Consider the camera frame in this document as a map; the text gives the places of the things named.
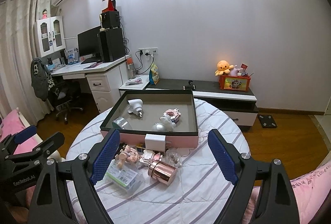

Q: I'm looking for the clear plastic card box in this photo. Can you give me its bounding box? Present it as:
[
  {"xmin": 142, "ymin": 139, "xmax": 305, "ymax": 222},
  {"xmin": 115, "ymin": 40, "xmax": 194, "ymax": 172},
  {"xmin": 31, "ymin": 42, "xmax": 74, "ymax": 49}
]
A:
[{"xmin": 106, "ymin": 160, "xmax": 144, "ymax": 195}]

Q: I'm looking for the pig girl figurine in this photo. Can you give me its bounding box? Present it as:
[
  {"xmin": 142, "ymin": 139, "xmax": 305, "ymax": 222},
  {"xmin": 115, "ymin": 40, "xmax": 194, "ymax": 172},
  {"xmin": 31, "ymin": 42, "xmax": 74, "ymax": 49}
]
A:
[{"xmin": 115, "ymin": 144, "xmax": 140, "ymax": 169}]

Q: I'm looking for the clear tape roll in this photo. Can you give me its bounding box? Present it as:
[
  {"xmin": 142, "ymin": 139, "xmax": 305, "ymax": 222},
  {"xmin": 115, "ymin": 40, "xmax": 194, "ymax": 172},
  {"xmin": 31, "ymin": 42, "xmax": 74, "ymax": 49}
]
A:
[{"xmin": 112, "ymin": 116, "xmax": 132, "ymax": 130}]

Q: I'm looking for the pink white block house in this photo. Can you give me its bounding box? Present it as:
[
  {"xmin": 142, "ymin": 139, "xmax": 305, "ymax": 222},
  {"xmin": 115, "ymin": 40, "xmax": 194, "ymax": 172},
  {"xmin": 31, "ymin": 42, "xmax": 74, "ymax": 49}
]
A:
[{"xmin": 139, "ymin": 150, "xmax": 163, "ymax": 166}]

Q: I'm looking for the rose gold metal canister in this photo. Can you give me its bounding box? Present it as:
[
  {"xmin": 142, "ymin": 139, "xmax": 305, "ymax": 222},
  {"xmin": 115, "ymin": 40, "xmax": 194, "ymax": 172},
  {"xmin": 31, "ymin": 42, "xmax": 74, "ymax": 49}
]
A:
[{"xmin": 148, "ymin": 161, "xmax": 177, "ymax": 186}]

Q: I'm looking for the clear glass bottle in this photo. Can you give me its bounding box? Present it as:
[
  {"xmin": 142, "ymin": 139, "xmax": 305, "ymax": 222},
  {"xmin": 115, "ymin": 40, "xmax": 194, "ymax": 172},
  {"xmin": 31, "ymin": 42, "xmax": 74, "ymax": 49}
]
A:
[{"xmin": 165, "ymin": 148, "xmax": 182, "ymax": 168}]

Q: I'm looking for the pink bedding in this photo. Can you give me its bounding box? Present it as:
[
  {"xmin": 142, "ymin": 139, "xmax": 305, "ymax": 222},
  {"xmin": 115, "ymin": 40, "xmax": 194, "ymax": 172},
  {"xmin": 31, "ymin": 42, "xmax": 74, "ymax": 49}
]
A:
[{"xmin": 242, "ymin": 160, "xmax": 330, "ymax": 223}]

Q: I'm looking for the black office chair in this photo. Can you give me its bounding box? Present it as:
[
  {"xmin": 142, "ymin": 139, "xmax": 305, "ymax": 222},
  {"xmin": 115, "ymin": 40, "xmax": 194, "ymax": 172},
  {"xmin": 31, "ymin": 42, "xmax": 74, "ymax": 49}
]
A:
[{"xmin": 48, "ymin": 78, "xmax": 84, "ymax": 125}]

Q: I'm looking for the dark hanging jacket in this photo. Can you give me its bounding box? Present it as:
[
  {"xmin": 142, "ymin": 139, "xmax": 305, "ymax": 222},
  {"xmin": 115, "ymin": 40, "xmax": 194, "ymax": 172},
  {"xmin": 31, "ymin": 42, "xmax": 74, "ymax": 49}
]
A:
[{"xmin": 30, "ymin": 58, "xmax": 55, "ymax": 102}]

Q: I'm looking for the pink black storage box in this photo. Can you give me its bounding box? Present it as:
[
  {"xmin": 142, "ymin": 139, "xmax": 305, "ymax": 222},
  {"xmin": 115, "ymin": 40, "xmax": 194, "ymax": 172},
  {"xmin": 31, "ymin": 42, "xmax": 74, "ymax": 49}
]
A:
[{"xmin": 100, "ymin": 90, "xmax": 199, "ymax": 148}]

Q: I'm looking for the white power adapter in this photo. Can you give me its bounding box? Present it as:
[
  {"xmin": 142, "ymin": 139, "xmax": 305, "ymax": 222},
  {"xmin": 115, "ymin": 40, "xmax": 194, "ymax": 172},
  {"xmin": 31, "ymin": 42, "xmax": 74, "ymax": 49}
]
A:
[{"xmin": 145, "ymin": 134, "xmax": 172, "ymax": 152}]

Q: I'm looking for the white desk with drawers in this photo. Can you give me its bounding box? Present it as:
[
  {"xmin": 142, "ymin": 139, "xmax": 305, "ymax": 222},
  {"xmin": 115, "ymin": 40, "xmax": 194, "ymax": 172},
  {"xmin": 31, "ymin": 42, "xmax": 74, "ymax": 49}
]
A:
[{"xmin": 52, "ymin": 55, "xmax": 130, "ymax": 113}]

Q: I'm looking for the black floor scale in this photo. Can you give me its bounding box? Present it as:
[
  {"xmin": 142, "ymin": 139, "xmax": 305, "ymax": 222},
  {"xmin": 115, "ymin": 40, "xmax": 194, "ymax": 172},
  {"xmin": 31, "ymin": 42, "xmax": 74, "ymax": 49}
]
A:
[{"xmin": 258, "ymin": 114, "xmax": 277, "ymax": 128}]

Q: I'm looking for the white spray nozzle head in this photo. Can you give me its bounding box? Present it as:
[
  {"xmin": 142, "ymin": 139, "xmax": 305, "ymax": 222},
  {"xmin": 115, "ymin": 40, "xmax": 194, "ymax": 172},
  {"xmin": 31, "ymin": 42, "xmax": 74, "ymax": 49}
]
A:
[{"xmin": 127, "ymin": 98, "xmax": 143, "ymax": 117}]

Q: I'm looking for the striped white tablecloth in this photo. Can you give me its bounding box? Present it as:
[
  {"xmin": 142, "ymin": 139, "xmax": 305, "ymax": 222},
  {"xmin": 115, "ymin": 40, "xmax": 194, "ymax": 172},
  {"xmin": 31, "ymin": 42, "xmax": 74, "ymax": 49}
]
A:
[{"xmin": 66, "ymin": 98, "xmax": 251, "ymax": 224}]

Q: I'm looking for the white astronaut figure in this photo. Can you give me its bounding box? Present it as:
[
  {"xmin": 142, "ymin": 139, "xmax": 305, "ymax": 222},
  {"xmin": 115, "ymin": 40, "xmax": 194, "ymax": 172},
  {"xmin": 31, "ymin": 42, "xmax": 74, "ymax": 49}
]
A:
[{"xmin": 152, "ymin": 115, "xmax": 176, "ymax": 132}]

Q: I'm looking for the black computer monitor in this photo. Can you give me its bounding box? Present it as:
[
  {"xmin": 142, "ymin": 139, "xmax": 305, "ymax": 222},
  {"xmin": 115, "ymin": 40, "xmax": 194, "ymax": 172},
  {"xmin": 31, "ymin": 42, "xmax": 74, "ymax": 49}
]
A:
[{"xmin": 77, "ymin": 26, "xmax": 102, "ymax": 63}]

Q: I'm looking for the small white side cabinet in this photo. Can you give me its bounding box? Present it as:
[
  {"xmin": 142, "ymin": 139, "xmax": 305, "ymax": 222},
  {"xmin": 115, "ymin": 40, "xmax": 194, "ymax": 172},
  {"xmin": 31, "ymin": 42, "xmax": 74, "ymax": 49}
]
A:
[{"xmin": 119, "ymin": 74, "xmax": 149, "ymax": 95}]

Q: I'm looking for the black white tv cabinet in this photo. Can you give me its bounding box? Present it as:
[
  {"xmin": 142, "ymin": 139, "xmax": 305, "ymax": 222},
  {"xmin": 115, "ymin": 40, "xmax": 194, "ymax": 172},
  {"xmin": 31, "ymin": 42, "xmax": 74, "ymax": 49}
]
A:
[{"xmin": 147, "ymin": 78, "xmax": 259, "ymax": 131}]

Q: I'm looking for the orange cap water bottle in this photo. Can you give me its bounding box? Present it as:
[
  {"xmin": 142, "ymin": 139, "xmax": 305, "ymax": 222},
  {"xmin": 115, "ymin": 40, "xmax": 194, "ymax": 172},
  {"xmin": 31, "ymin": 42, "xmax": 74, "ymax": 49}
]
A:
[{"xmin": 126, "ymin": 58, "xmax": 136, "ymax": 79}]

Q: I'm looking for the pink donut block model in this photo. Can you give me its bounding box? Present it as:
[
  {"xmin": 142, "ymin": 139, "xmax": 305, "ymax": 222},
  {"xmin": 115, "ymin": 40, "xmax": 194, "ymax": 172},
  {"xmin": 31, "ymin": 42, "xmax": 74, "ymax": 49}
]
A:
[{"xmin": 163, "ymin": 109, "xmax": 181, "ymax": 124}]

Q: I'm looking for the black computer tower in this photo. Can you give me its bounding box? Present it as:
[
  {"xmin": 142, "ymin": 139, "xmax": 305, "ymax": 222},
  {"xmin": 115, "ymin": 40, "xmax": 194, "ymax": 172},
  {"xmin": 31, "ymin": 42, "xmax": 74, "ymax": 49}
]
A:
[{"xmin": 98, "ymin": 28, "xmax": 125, "ymax": 62}]

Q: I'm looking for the yellow blue snack bag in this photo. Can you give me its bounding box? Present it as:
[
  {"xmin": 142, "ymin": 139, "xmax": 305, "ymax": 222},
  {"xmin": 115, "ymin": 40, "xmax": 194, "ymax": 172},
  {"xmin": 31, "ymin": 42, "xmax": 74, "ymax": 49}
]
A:
[{"xmin": 149, "ymin": 63, "xmax": 159, "ymax": 85}]

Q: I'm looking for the small doll on cabinet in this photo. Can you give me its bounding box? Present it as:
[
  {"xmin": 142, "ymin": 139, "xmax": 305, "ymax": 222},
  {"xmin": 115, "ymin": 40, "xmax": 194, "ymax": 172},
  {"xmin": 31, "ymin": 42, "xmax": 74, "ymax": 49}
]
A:
[{"xmin": 42, "ymin": 8, "xmax": 48, "ymax": 19}]

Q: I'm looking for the orange toy storage box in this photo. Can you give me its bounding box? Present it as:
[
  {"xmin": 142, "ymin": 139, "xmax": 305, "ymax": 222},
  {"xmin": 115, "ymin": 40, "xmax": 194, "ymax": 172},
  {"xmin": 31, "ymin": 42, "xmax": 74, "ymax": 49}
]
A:
[{"xmin": 219, "ymin": 75, "xmax": 251, "ymax": 92}]

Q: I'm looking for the beige curtain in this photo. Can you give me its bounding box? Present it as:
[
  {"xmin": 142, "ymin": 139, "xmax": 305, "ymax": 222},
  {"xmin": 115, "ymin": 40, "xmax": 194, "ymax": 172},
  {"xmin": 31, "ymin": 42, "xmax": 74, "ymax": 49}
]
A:
[{"xmin": 1, "ymin": 0, "xmax": 51, "ymax": 124}]

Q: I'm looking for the black speaker box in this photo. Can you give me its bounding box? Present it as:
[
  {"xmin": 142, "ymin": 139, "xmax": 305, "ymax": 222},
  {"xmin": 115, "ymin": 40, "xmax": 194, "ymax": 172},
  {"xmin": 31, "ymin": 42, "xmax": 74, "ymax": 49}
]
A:
[{"xmin": 99, "ymin": 11, "xmax": 120, "ymax": 29}]

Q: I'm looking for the black massage gun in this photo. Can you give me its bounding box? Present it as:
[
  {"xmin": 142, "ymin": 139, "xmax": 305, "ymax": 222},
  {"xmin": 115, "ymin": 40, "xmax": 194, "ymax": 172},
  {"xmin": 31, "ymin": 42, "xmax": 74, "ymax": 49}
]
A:
[{"xmin": 183, "ymin": 80, "xmax": 196, "ymax": 91}]

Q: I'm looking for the orange octopus plush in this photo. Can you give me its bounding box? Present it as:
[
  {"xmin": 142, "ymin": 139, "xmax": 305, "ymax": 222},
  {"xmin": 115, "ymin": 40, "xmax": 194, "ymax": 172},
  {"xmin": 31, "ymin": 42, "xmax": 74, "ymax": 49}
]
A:
[{"xmin": 215, "ymin": 60, "xmax": 235, "ymax": 76}]

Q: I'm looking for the red triangular flag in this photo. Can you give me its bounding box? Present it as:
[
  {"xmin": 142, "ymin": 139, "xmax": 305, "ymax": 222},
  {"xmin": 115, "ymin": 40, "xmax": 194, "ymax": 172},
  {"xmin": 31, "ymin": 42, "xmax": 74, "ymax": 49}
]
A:
[{"xmin": 102, "ymin": 0, "xmax": 116, "ymax": 13}]

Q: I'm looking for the white wall cabinet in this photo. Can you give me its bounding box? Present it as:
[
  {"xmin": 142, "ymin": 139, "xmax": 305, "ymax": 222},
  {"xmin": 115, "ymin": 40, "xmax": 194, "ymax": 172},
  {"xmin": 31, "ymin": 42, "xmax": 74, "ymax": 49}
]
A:
[{"xmin": 34, "ymin": 16, "xmax": 66, "ymax": 58}]

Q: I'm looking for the white wall power strip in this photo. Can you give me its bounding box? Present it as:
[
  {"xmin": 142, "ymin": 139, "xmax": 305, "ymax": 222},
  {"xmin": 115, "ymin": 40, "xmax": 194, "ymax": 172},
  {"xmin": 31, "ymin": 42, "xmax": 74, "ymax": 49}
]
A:
[{"xmin": 138, "ymin": 48, "xmax": 158, "ymax": 56}]

